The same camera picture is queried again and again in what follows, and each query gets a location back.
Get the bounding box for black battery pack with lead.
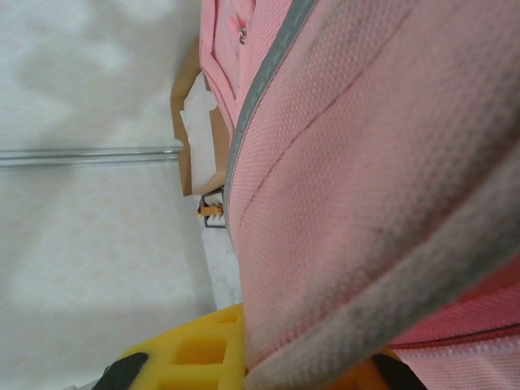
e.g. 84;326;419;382
197;188;227;231

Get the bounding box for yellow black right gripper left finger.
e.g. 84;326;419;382
89;304;249;390

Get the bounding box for cardboard tray with white foam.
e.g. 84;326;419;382
169;36;236;196

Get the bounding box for pink student backpack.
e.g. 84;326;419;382
198;0;520;390

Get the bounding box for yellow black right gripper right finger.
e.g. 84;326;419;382
331;349;427;390

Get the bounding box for aluminium frame post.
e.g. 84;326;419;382
0;147;180;168

